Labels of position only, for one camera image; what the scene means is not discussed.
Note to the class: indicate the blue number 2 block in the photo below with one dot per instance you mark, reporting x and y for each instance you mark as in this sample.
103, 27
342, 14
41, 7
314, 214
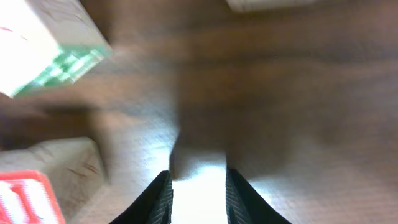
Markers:
257, 5

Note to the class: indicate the red letter I block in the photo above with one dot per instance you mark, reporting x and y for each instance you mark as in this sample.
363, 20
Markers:
50, 182

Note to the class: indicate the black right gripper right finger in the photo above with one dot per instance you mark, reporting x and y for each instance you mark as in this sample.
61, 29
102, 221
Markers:
245, 206

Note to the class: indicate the green picture wooden block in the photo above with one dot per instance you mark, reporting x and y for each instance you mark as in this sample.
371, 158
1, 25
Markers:
47, 43

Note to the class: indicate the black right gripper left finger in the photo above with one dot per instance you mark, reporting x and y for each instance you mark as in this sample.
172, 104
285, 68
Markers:
153, 206

